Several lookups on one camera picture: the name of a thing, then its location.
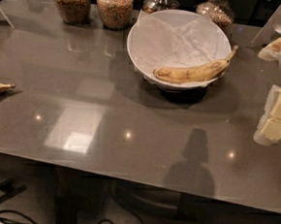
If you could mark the yellow banana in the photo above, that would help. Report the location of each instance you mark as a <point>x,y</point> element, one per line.
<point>209,71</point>

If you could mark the banana at right edge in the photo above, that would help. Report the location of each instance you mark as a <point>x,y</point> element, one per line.
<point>272,51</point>

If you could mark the white bowl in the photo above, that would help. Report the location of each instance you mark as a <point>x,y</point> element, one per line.
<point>142,52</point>

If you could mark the glass jar at right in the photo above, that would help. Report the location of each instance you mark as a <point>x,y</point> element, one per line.
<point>220,12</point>

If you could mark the white paper liner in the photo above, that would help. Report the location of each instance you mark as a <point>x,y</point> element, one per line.
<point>175,42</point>

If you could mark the dark glass jar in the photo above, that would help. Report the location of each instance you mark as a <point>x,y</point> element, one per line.
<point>151,6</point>

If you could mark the glass jar of grains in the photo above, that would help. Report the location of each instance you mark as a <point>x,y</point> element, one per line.
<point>115,14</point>
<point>75,12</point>

